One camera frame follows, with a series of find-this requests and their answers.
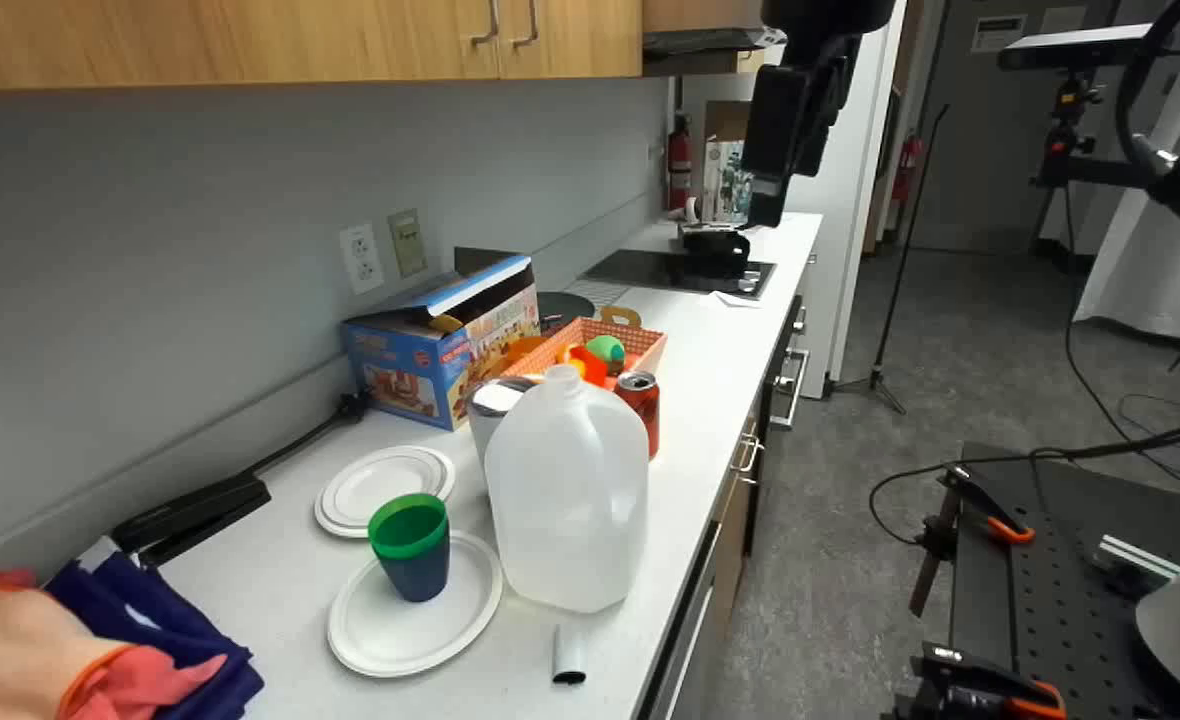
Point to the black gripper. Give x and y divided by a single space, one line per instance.
788 123

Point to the narrow wooden cabinet door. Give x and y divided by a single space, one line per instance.
591 34

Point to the wooden range hood cabinet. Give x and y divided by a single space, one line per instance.
692 13

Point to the grey base cabinet drawers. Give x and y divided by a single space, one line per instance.
751 532

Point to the wide wooden cabinet door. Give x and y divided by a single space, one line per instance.
214 40

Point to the teal printed cardboard box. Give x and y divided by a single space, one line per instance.
722 163

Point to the black cooking pot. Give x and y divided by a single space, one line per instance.
714 249

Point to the red fire extinguisher by counter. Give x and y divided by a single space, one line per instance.
676 165

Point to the black glass cooktop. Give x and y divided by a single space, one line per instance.
673 273

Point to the red fire extinguisher by doorway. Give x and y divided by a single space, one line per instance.
909 174

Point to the thin black light stand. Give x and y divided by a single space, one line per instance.
899 293

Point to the brown tape roll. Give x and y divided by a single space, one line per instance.
620 318

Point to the orange plastic tray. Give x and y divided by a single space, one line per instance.
641 351

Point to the green ball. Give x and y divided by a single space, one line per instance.
606 351

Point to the dark round plate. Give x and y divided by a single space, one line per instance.
560 311

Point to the red soda can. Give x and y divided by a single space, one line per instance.
641 405

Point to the orange ball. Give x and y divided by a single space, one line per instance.
591 365

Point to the translucent plastic milk jug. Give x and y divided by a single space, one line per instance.
569 505

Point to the white fabric backdrop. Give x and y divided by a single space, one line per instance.
1151 273

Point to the black orange clamp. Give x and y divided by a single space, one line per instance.
992 513
989 685

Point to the blue cardboard food box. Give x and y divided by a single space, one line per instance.
412 362

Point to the small white paper plates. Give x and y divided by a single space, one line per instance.
380 485

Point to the green plastic cup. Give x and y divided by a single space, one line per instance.
410 520

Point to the small white black marker cap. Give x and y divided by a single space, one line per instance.
569 659

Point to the black perforated breadboard table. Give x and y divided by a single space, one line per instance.
1055 613

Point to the blue plastic cup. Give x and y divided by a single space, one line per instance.
412 577

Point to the large white paper plate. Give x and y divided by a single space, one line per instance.
401 635

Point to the black stapler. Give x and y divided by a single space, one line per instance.
195 513

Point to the dark blue cloth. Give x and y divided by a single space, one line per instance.
170 623

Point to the orange pink cloth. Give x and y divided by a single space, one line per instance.
15 655

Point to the black camera tripod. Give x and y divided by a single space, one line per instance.
1074 134

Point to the black flat camera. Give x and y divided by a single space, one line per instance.
1081 46

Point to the beige wall switch plate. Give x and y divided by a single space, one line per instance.
407 241

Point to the white wall outlet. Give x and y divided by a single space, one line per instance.
362 257

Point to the silver aluminium rail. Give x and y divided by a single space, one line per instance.
1136 556

